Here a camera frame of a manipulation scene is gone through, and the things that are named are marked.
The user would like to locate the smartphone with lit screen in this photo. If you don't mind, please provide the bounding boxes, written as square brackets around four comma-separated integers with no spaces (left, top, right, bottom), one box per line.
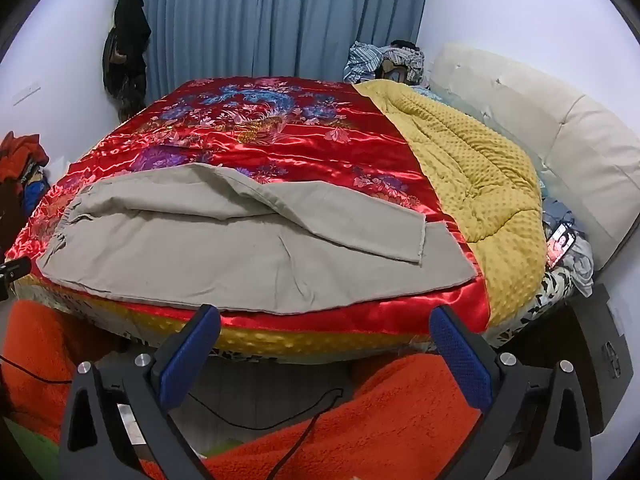
[546,223,576,268]

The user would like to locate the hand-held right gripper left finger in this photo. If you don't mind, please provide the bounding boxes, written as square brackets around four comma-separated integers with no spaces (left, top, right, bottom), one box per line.
[59,304,221,480]

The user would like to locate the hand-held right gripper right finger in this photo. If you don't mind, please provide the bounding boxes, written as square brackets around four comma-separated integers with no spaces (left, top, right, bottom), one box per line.
[430,305,593,480]

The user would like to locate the grey crumpled cloth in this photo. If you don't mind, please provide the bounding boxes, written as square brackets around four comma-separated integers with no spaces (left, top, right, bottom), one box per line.
[542,197,596,296]

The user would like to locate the red floral satin blanket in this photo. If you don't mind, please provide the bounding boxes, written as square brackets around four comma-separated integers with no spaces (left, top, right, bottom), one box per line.
[7,78,493,336]

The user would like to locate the blue curtain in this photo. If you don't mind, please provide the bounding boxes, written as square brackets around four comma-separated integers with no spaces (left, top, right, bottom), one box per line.
[132,0,431,111]

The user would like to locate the black cable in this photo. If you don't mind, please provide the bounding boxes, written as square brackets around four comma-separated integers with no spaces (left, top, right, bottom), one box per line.
[187,387,346,480]

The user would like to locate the yellow dotted blanket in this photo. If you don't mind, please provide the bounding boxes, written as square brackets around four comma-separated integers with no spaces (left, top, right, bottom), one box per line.
[352,81,548,343]

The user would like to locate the cream padded headboard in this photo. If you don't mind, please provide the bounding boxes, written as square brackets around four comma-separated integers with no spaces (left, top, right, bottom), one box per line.
[430,42,640,271]

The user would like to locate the dark nightstand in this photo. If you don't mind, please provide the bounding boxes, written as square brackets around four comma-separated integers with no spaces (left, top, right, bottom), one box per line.
[560,282,631,436]

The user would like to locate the beige pants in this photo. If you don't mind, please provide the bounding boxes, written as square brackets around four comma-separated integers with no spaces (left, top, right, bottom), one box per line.
[36,162,478,316]

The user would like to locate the black hanging clothes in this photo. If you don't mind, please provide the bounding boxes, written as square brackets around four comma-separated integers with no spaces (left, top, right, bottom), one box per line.
[102,0,152,121]

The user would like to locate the pile of orange clothes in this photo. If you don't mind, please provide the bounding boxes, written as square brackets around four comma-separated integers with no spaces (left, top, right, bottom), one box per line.
[0,131,51,211]

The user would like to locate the leaf patterned bed sheet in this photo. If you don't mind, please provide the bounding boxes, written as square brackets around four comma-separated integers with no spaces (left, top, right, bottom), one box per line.
[490,265,576,348]

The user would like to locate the heap of striped blue clothes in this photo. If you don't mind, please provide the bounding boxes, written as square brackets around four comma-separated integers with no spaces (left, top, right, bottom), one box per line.
[344,40,426,86]

